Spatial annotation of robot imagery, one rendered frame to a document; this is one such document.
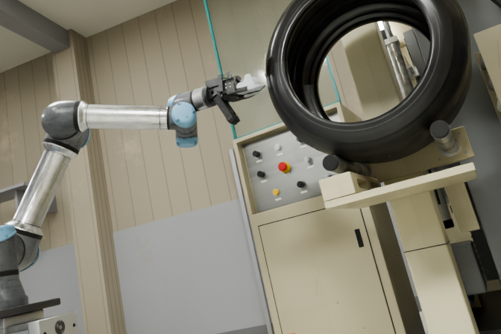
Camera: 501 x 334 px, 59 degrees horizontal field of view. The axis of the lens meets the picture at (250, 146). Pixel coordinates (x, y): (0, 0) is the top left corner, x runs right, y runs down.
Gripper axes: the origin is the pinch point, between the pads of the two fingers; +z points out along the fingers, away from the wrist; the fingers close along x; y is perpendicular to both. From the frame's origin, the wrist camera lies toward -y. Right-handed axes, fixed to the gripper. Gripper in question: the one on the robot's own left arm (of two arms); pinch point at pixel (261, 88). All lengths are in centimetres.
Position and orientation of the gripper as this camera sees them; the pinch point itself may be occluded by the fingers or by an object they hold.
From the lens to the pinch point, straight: 142.6
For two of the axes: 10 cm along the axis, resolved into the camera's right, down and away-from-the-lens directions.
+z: 8.8, -1.9, -4.4
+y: -1.1, -9.7, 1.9
